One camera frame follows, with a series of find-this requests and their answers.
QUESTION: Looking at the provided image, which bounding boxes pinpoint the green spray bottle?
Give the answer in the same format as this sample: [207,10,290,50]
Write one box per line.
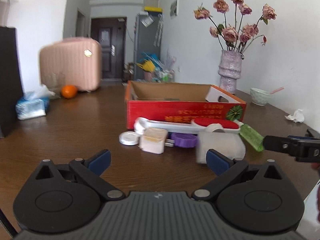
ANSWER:
[234,120,264,152]

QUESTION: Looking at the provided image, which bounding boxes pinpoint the white plastic container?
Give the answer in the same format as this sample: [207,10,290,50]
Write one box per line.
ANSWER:
[196,132,246,164]

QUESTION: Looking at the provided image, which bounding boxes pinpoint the white red lint brush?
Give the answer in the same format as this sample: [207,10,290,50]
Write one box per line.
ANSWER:
[134,117,240,135]

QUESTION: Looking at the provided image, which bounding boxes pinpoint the white jar lid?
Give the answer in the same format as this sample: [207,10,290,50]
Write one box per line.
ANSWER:
[119,131,140,146]

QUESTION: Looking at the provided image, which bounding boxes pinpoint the purple plastic lid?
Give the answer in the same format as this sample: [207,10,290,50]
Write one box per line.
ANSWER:
[171,133,198,148]

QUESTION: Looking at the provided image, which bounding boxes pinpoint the small beige box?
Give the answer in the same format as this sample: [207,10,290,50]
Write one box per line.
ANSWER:
[139,127,168,154]

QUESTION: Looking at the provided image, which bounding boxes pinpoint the right hand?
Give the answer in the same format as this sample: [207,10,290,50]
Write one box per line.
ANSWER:
[311,163,320,170]

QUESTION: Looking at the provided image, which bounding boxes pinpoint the crumpled white tissue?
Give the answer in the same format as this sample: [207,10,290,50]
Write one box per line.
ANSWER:
[285,109,305,123]

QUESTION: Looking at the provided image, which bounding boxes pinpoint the pale green bowl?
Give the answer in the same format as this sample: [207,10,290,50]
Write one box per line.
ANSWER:
[250,88,271,106]

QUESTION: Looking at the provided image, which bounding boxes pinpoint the purple ceramic vase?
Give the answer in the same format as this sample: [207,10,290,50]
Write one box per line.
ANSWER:
[218,50,242,94]

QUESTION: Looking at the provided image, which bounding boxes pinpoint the blue tissue pack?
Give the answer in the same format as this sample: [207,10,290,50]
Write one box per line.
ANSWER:
[15,85,56,121]

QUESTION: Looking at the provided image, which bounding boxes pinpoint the orange fruit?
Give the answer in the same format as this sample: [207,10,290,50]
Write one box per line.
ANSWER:
[61,85,78,99]

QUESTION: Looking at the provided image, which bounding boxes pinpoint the dried pink roses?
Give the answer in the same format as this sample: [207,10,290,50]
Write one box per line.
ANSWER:
[193,0,277,55]

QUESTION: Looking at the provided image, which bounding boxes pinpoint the black paper bag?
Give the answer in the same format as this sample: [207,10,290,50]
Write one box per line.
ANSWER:
[0,26,23,139]

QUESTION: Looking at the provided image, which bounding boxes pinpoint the red cardboard box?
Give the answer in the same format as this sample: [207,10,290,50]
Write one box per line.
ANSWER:
[125,81,247,129]

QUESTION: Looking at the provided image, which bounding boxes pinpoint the pink suitcase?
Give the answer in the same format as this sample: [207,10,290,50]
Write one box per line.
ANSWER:
[39,37,102,92]

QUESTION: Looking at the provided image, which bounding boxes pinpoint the cluttered storage cart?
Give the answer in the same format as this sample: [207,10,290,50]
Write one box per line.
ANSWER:
[136,53,176,83]

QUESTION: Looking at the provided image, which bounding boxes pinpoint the dark entrance door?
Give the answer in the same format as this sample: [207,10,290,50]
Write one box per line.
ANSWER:
[91,17,126,79]

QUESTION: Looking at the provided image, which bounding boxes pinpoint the grey refrigerator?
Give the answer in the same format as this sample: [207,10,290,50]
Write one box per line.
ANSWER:
[133,11,163,80]

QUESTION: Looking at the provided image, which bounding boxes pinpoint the yellow box on refrigerator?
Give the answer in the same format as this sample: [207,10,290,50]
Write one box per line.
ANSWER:
[144,6,163,13]

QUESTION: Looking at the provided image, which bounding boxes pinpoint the wall electrical panel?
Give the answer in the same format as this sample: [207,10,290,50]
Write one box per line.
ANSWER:
[170,0,179,18]

